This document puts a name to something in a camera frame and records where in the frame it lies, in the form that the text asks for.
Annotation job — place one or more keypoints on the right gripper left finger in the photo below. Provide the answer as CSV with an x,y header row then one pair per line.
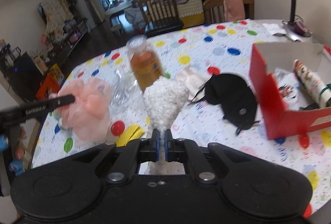
x,y
130,157

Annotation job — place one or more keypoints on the christmas print fabric bag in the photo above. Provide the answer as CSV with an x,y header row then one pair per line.
x,y
317,89

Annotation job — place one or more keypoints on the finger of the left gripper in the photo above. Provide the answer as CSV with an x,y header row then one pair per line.
x,y
55,103

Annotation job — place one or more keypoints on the white fluffy heart pillow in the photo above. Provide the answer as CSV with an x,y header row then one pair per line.
x,y
164,100

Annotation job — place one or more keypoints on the wooden slatted chair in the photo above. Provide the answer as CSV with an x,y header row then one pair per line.
x,y
160,16

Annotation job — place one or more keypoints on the white cloth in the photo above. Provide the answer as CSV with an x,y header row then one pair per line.
x,y
194,80

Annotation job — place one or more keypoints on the panda wet wipes pack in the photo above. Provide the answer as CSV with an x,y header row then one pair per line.
x,y
288,87

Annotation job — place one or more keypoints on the wooden chair with towel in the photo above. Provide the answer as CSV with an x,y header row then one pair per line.
x,y
219,11

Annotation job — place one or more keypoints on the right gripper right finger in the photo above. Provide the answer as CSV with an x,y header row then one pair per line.
x,y
191,156

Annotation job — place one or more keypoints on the balloon print tablecloth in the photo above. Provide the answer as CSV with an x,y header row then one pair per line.
x,y
196,54

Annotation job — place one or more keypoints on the purple onion half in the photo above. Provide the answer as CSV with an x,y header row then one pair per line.
x,y
300,27

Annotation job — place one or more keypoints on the white tissue paper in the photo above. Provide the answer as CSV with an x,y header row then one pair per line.
x,y
274,29

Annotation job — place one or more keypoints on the orange drink bottle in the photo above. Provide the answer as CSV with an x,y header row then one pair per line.
x,y
144,61

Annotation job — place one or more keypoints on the pink towel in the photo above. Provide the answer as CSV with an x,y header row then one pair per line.
x,y
233,10

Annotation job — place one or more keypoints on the yellow cloth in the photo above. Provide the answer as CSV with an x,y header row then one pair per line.
x,y
133,132

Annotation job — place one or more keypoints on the red cardboard box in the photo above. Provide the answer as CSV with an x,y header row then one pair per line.
x,y
306,116

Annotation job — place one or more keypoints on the clear plastic bag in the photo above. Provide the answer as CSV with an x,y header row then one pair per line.
x,y
126,91

